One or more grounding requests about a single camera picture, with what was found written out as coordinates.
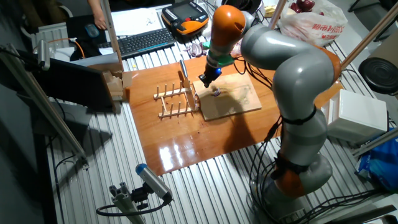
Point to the person's right hand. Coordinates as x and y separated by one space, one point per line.
100 21

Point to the blue plastic bag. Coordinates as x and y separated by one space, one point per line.
382 165

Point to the person's right forearm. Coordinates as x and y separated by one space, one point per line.
95 6

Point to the red onion piece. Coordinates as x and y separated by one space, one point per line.
216 92

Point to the light wooden cutting board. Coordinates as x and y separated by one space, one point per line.
236 102

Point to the black round reel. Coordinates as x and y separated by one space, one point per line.
245 4

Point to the large reddish wooden panel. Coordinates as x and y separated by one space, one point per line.
186 140

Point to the white paper sheet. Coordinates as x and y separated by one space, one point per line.
136 20

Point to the whole red onion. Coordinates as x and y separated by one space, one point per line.
306 4
293 7

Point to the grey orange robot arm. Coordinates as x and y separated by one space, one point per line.
298 71

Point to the white drawer box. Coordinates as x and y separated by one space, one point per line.
357 115

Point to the yellow packet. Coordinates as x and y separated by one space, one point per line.
270 11

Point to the black mouse pad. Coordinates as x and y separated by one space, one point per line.
74 28

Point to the black keyboard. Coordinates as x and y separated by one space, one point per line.
143 42

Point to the orange black teach pendant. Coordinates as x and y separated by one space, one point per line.
183 15

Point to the red onion slices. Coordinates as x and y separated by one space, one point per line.
196 49

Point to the wooden peg dish rack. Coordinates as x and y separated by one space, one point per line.
174 92

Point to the black round stool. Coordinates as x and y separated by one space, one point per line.
379 74

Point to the computer mouse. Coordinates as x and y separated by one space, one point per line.
92 30

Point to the white shopping bag red print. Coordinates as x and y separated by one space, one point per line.
314 28

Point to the silver camera blue end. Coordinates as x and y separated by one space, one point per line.
154 182

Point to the steel cleaver knife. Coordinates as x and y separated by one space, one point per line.
184 68

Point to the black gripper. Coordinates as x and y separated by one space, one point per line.
213 74

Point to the short aluminium profile bracket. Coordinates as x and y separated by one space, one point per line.
124 202

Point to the black monitor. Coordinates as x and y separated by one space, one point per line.
74 82

